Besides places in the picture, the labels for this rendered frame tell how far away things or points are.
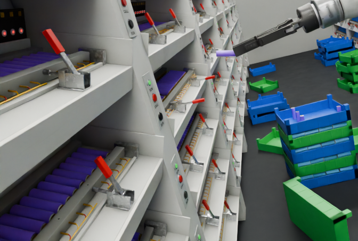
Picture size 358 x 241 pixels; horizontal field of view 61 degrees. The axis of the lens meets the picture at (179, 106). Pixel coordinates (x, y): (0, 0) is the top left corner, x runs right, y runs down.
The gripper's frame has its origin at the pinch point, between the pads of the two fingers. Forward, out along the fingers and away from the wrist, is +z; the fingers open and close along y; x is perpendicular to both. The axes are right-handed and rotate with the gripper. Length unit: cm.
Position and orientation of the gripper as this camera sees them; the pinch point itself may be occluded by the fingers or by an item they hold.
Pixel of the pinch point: (245, 47)
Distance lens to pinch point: 94.8
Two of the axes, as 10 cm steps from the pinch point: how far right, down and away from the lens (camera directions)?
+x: 4.5, 8.7, 2.1
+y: -2.1, 3.3, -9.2
